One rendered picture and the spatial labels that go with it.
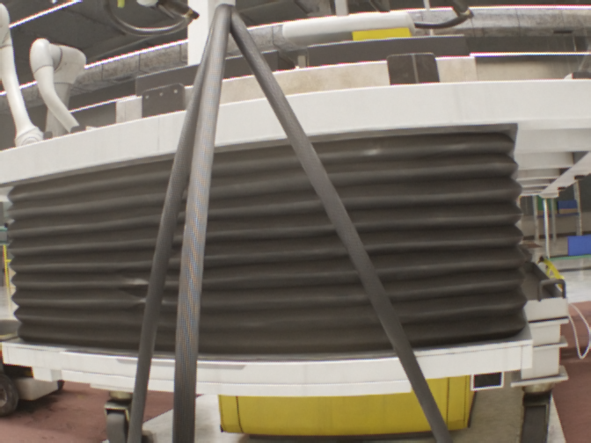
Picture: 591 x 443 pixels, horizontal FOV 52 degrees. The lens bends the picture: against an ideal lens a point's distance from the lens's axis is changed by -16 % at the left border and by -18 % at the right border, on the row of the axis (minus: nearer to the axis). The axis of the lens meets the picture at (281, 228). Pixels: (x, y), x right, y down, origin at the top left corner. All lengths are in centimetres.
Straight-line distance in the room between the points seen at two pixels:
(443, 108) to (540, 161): 93
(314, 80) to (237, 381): 73
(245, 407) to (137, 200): 97
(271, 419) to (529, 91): 133
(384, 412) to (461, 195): 99
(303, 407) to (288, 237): 93
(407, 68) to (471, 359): 70
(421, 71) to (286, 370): 72
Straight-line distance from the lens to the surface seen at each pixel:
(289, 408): 202
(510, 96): 107
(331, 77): 156
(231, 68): 184
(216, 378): 115
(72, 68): 304
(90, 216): 132
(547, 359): 166
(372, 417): 197
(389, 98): 108
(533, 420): 164
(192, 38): 780
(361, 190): 112
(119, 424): 194
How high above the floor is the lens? 61
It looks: 1 degrees up
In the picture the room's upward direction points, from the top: 4 degrees counter-clockwise
